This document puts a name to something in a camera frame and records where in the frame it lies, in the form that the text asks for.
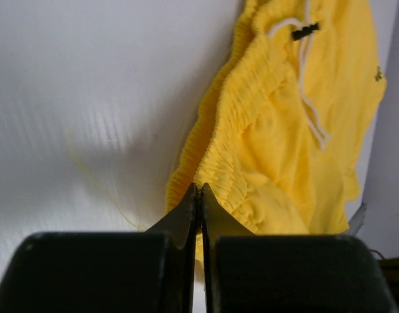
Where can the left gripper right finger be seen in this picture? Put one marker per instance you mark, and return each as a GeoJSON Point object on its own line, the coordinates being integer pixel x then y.
{"type": "Point", "coordinates": [286, 273]}

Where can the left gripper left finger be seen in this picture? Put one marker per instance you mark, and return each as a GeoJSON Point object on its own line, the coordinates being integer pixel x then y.
{"type": "Point", "coordinates": [149, 271]}

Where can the yellow shorts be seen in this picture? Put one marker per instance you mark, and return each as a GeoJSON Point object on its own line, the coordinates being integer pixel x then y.
{"type": "Point", "coordinates": [280, 130]}

